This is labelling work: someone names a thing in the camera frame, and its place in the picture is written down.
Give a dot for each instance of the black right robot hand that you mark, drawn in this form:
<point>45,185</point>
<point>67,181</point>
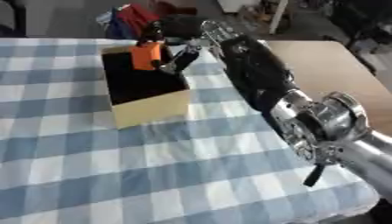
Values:
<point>179,26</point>

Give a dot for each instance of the orange rectangular block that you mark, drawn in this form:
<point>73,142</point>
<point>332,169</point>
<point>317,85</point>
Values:
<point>145,56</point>

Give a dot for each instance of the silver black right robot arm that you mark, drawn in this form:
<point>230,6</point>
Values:
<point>258,73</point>

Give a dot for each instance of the tan cardboard box black inside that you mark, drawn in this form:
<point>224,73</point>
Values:
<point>153,109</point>

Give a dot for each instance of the red and blue bag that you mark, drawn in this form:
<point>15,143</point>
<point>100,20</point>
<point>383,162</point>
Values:
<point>130,17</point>

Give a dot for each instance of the tan wooden table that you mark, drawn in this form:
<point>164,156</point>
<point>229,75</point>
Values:
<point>331,75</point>

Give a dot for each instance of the black chair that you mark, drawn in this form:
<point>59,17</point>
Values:
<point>365,20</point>
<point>15,17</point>

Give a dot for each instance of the white post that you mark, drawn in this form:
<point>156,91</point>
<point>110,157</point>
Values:
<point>278,16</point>

